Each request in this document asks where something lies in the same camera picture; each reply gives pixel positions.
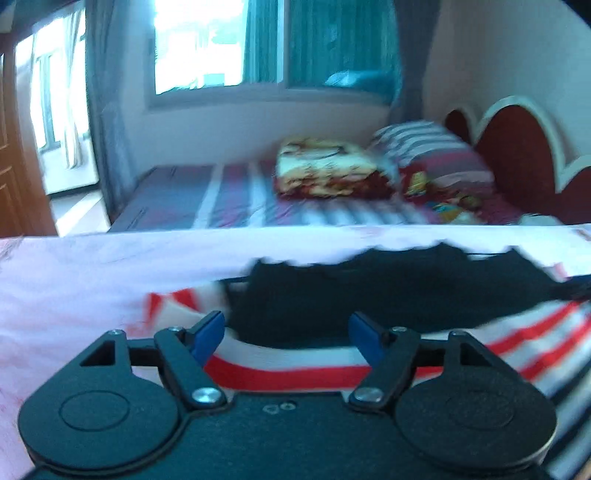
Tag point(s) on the teal window curtain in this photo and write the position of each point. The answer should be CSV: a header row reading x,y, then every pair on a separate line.
x,y
323,41

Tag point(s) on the sliding glass window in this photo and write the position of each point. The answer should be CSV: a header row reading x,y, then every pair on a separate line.
x,y
207,46

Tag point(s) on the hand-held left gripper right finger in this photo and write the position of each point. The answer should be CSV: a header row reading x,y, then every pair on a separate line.
x,y
364,337

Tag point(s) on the folded printed blanket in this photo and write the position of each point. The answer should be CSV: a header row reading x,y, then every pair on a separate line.
x,y
328,166

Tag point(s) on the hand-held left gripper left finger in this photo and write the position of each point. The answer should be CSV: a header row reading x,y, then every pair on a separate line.
x,y
207,337

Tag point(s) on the teal cushion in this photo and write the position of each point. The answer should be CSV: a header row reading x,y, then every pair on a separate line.
x,y
358,81

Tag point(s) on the striped pillow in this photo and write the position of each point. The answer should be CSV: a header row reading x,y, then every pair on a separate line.
x,y
429,147

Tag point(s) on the brown wooden door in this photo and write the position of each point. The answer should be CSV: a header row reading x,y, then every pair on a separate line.
x,y
18,161

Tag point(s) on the red and white headboard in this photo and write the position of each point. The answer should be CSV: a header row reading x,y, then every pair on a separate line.
x,y
521,143

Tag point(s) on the striped knit sweater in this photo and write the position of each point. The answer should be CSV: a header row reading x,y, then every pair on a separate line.
x,y
323,295

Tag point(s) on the cartoon printed pillow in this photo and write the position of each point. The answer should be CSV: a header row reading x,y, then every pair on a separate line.
x,y
443,198

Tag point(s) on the bed with striped sheet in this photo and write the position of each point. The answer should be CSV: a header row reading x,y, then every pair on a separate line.
x,y
207,198

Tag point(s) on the grey curtain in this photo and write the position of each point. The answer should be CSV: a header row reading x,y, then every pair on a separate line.
x,y
413,55
104,115

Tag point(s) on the floral bed sheet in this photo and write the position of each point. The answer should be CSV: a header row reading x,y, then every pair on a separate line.
x,y
92,277

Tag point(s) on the white sheer curtain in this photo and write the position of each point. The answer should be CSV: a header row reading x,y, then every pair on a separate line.
x,y
74,92

